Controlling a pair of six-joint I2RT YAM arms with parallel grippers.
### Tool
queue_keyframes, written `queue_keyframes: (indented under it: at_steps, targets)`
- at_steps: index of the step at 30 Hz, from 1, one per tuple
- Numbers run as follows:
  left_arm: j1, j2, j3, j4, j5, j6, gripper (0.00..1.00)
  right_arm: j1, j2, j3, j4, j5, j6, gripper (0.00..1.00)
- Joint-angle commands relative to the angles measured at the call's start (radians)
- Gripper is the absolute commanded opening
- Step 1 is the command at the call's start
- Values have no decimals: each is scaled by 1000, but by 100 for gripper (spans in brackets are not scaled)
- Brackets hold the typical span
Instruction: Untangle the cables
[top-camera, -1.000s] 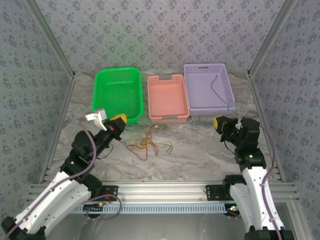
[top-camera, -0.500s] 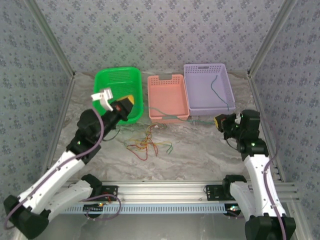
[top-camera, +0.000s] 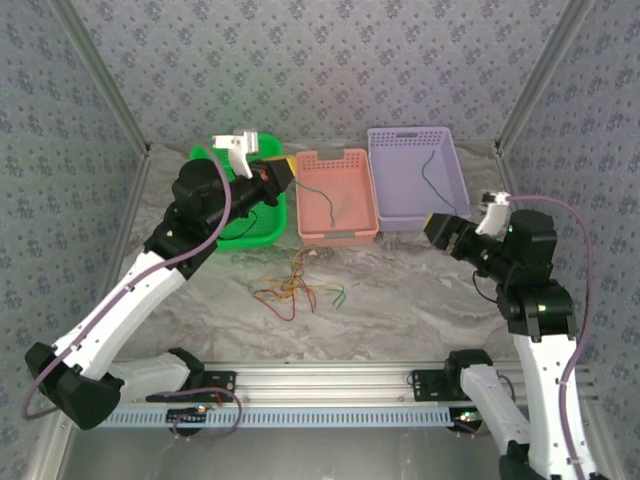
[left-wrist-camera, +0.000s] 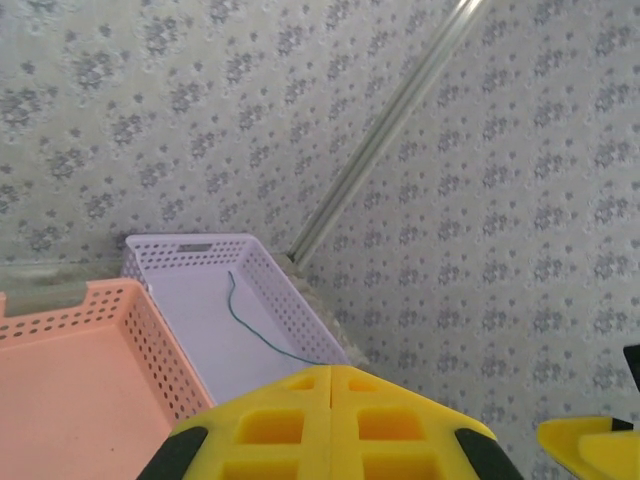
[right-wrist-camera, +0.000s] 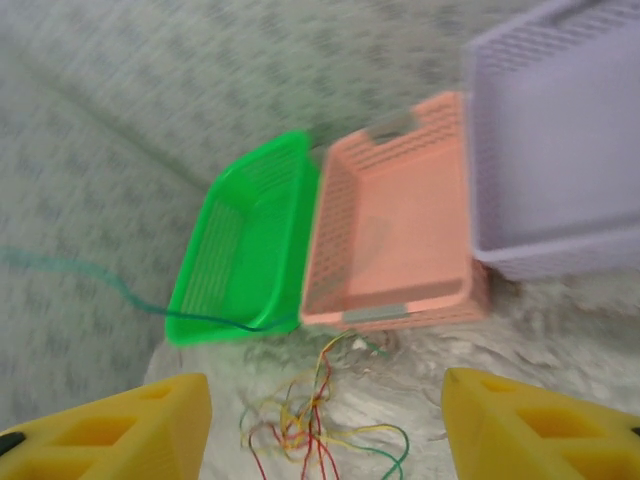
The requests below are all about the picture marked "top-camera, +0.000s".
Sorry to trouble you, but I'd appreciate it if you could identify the light blue slotted cable duct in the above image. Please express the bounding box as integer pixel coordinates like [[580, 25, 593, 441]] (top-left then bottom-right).
[[97, 405, 451, 430]]

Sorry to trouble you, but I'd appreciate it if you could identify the green plastic basket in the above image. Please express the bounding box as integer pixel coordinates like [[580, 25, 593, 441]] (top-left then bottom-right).
[[189, 132, 287, 251]]

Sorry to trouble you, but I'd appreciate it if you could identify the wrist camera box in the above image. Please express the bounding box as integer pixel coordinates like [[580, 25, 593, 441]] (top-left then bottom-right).
[[478, 191, 512, 236], [211, 128, 261, 180]]

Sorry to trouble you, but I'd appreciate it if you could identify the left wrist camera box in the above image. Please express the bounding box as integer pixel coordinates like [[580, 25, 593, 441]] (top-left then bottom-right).
[[211, 128, 261, 180]]

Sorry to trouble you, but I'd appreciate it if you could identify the pink plastic basket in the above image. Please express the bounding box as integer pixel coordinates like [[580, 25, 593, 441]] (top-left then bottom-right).
[[294, 148, 380, 248]]

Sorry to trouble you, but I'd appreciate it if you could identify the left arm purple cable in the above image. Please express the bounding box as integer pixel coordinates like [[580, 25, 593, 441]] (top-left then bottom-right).
[[20, 139, 244, 444]]

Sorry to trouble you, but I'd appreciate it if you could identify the aluminium mounting rail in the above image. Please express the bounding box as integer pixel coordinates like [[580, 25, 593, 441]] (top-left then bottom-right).
[[112, 360, 599, 405]]

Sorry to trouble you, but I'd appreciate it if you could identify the grey metal panel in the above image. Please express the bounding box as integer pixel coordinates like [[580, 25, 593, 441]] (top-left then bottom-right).
[[29, 403, 619, 480]]

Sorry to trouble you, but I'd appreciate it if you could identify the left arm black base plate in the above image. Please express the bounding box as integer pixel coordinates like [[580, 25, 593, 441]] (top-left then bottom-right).
[[145, 370, 237, 403]]

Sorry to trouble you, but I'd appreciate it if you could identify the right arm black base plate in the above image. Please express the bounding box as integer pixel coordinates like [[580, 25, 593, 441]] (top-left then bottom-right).
[[410, 368, 471, 403]]

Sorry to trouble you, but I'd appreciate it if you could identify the aluminium side rail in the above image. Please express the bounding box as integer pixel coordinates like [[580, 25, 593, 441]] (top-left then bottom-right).
[[494, 149, 572, 366], [99, 149, 153, 311]]

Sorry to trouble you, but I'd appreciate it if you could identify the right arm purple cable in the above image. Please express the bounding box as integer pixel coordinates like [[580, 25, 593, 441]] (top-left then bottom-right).
[[457, 194, 596, 480]]

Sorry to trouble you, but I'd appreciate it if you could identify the yellow-green thin cable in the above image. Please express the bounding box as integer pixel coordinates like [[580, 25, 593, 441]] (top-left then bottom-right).
[[293, 180, 337, 227]]

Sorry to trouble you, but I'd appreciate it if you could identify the small controller board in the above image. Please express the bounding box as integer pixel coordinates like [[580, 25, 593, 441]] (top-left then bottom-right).
[[167, 407, 209, 426], [452, 408, 482, 432]]

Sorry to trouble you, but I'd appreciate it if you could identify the blue thin cable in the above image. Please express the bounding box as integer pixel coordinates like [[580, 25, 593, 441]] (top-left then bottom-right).
[[422, 149, 458, 215]]

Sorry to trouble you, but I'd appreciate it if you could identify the purple plastic basket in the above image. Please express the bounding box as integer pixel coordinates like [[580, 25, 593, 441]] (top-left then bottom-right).
[[366, 126, 471, 233]]

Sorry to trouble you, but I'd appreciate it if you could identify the red thin cable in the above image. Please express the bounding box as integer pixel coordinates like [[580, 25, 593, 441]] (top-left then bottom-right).
[[279, 279, 317, 314], [252, 284, 298, 322]]

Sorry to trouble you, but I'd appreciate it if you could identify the aluminium frame post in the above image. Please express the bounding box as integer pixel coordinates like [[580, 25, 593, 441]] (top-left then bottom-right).
[[493, 0, 600, 157], [51, 0, 153, 157]]

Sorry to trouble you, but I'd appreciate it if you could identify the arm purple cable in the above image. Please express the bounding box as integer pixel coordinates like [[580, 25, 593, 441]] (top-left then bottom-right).
[[20, 139, 244, 444], [457, 194, 596, 480]]

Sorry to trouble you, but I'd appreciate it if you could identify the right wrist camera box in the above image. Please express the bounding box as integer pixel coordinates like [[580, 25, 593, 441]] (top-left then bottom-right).
[[478, 191, 512, 236]]

